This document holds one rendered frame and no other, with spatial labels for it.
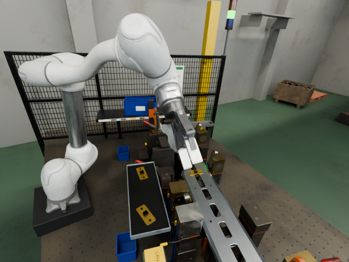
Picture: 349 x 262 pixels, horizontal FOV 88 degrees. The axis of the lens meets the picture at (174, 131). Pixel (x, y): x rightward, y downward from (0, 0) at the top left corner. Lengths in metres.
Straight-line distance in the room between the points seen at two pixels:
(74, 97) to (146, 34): 0.72
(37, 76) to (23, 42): 2.47
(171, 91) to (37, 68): 0.57
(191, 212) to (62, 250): 0.78
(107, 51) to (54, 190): 0.89
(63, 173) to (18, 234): 1.33
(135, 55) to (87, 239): 1.07
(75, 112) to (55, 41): 2.31
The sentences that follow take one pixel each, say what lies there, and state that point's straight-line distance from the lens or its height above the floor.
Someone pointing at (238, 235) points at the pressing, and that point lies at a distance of 0.95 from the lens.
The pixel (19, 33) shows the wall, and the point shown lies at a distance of 3.39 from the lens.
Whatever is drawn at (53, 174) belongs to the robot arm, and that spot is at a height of 1.04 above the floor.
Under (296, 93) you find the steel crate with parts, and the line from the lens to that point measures 6.06.
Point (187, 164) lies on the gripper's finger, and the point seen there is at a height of 1.36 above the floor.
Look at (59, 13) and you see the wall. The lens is 3.37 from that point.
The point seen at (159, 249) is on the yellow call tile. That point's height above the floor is 1.16.
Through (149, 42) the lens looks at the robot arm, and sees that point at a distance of 0.48.
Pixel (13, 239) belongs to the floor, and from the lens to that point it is 2.45.
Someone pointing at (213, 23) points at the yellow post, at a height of 1.83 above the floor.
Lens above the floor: 1.77
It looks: 30 degrees down
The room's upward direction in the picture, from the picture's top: 3 degrees clockwise
